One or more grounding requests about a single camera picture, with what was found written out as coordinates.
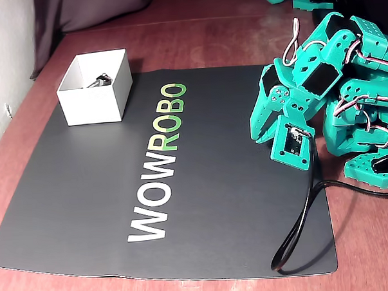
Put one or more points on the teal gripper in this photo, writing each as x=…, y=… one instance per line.
x=277, y=95

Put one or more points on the small black battery pack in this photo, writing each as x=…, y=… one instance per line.
x=101, y=81

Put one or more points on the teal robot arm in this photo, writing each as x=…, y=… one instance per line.
x=369, y=34

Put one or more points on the white cardboard box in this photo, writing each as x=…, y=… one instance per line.
x=92, y=108

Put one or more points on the black table clamp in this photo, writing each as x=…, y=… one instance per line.
x=386, y=164

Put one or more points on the black WOWROBO printed mat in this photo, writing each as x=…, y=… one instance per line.
x=86, y=189

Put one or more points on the grey curtain cloth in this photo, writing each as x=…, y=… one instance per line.
x=78, y=12

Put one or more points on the teal framed wrist camera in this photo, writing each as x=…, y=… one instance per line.
x=293, y=144

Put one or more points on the teal robot base plate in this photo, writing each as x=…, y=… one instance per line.
x=359, y=165

